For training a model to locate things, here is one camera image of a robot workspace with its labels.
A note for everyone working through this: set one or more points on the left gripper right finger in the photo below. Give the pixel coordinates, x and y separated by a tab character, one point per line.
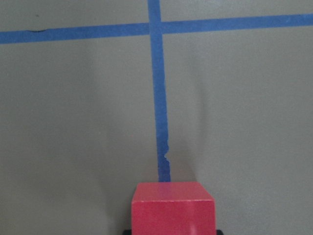
219	232

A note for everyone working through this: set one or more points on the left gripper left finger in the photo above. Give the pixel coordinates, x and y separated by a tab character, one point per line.
127	232

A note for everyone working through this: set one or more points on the blue tape strip crosswise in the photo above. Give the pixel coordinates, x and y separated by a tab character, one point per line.
141	29

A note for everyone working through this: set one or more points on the blue tape strip lengthwise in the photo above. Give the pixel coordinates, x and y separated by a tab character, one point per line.
160	104

